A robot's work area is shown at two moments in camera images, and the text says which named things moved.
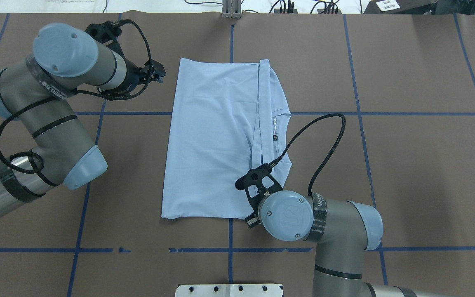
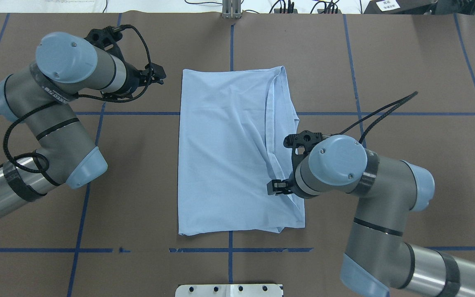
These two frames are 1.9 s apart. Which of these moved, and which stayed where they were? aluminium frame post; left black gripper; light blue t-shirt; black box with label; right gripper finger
Moved: light blue t-shirt; right gripper finger
Stayed: aluminium frame post; black box with label; left black gripper
